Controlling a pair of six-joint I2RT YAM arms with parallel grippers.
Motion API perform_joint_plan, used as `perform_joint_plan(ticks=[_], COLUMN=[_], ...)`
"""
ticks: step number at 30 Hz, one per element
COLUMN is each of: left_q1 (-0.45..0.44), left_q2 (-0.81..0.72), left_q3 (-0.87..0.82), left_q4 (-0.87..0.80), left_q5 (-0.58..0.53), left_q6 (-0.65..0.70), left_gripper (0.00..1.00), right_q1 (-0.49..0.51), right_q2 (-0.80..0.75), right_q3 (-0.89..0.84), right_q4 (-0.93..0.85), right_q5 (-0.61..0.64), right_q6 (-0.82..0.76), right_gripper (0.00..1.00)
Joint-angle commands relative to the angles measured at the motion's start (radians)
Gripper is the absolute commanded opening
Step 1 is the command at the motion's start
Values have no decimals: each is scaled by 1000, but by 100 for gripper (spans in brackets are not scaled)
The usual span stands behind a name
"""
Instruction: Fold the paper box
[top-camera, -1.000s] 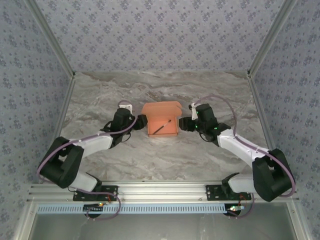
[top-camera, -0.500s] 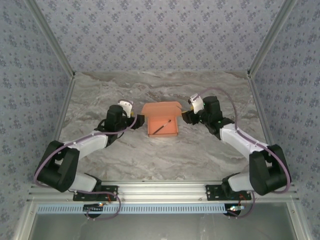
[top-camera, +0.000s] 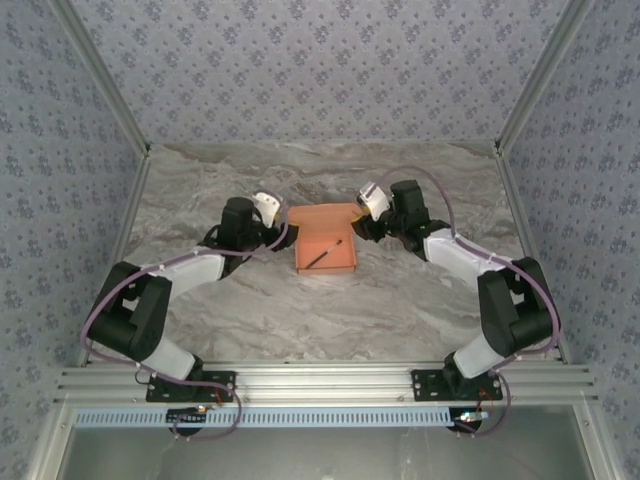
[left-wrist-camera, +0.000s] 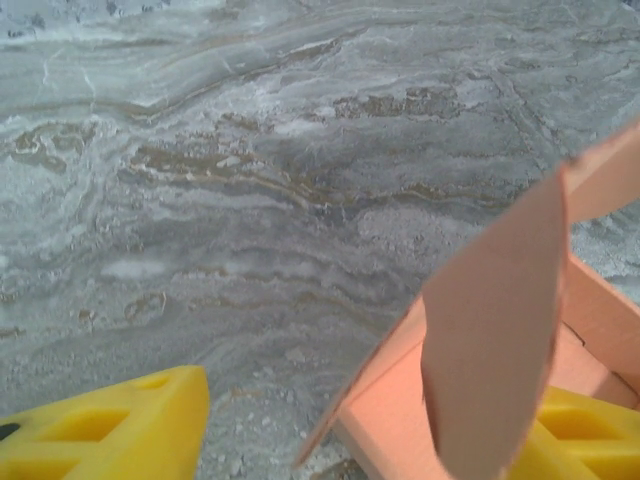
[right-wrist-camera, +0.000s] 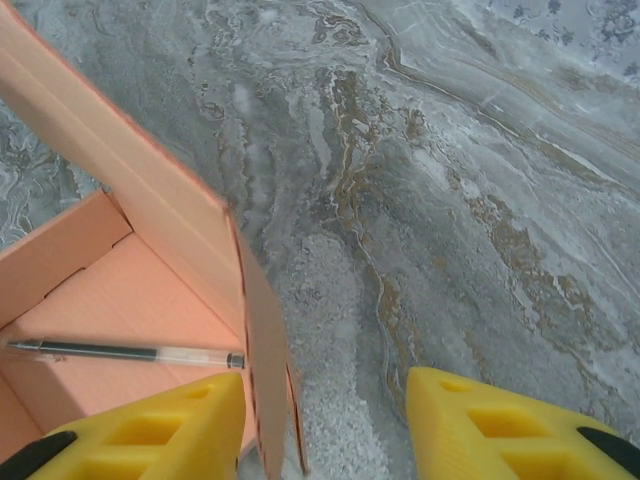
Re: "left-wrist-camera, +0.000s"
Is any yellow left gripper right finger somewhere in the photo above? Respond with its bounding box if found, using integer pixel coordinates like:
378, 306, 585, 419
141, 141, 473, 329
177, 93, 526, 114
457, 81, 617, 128
509, 384, 640, 480

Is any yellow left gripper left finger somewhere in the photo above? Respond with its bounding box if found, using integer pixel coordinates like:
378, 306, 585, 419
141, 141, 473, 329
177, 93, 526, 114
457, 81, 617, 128
0, 365, 210, 480

